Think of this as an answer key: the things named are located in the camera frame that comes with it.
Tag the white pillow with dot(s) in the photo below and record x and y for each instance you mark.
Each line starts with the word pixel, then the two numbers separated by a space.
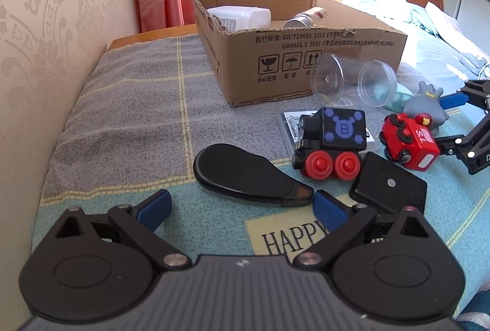
pixel 455 26

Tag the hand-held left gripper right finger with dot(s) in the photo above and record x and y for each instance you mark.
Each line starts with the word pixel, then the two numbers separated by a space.
pixel 327 209

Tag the black toy train red wheels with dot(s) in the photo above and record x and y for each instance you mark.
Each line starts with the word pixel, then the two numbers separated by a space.
pixel 340 128

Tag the teal quilt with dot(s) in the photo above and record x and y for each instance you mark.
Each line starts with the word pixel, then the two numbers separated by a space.
pixel 440 43

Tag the wooden bed board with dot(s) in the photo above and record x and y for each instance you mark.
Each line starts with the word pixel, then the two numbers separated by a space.
pixel 130 38

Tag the black square device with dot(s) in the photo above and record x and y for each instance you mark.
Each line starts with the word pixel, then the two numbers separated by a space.
pixel 386 181

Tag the white plastic bottle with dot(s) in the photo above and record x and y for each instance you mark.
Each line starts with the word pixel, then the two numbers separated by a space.
pixel 245 18

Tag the clear plastic case white label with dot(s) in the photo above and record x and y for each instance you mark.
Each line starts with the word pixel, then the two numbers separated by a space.
pixel 289 128

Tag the brown cardboard box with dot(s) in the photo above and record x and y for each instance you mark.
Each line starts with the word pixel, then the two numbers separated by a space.
pixel 249 74

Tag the clear plastic cup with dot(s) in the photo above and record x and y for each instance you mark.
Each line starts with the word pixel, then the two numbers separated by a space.
pixel 344 80

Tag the black oval pad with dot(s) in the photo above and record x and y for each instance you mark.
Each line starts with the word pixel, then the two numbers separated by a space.
pixel 237 170

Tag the grey rubber animal toy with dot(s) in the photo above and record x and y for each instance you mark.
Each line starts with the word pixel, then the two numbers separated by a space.
pixel 421 105

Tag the light teal oval object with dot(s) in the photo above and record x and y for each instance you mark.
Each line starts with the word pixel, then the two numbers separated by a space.
pixel 400 99

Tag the grey and teal plaid blanket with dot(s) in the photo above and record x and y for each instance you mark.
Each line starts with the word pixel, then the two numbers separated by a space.
pixel 134 105

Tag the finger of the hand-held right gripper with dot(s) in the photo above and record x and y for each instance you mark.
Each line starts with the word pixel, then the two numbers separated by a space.
pixel 459 142
pixel 453 100

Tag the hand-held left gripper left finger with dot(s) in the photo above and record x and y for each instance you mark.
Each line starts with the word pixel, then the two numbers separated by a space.
pixel 157 209

